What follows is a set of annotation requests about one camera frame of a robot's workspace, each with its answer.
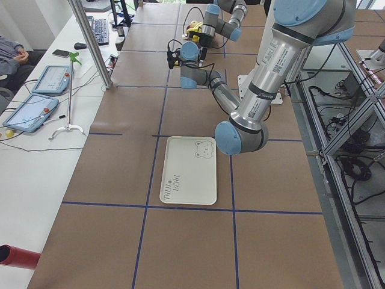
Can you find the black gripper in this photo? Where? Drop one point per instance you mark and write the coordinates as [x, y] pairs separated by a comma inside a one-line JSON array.
[[204, 40]]

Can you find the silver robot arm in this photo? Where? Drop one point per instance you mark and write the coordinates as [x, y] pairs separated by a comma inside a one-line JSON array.
[[223, 18], [297, 25]]

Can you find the pink apple far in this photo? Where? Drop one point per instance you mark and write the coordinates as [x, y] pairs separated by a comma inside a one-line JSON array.
[[195, 23]]

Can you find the black keyboard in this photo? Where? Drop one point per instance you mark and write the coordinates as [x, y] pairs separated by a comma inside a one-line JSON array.
[[100, 30]]

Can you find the white bear tray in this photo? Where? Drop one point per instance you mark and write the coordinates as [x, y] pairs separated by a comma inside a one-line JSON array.
[[189, 174]]

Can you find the black computer mouse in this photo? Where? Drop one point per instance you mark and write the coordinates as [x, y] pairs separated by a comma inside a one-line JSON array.
[[79, 46]]

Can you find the black smartphone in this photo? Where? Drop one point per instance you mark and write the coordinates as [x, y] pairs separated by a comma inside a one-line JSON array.
[[61, 53]]

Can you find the blue teach pendant far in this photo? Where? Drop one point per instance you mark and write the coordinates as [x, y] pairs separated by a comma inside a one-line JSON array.
[[53, 80]]

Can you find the blue teach pendant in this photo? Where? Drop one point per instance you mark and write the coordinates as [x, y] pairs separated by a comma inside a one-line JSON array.
[[32, 113], [53, 80]]

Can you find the blue teach pendant near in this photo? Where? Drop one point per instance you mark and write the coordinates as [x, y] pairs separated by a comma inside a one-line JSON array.
[[32, 113]]

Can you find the seated person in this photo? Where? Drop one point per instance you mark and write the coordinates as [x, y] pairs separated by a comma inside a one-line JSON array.
[[17, 63]]

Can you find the red cylinder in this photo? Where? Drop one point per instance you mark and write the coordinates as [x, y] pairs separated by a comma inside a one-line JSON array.
[[20, 258]]

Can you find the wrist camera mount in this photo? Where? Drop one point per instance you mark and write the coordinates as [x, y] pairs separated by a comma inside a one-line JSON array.
[[172, 54]]

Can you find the aluminium frame post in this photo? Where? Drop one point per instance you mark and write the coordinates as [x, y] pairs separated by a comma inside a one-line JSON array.
[[90, 40]]

